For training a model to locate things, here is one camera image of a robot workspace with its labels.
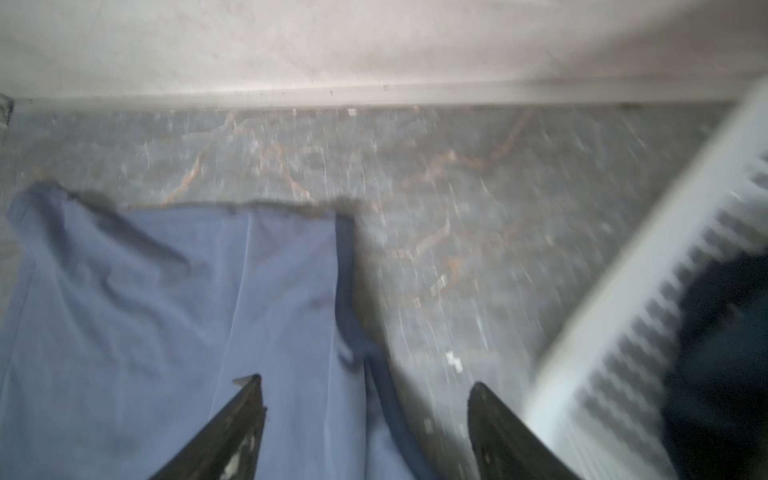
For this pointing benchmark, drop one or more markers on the blue-grey tank top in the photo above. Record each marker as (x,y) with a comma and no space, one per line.
(128,331)

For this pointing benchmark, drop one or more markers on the dark navy tank top pile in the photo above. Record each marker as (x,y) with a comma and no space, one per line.
(714,417)

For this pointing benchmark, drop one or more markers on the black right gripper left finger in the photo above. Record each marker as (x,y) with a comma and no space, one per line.
(228,446)

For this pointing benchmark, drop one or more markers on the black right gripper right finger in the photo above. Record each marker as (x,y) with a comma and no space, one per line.
(503,446)

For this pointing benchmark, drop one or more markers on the white plastic laundry basket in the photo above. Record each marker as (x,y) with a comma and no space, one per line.
(596,399)

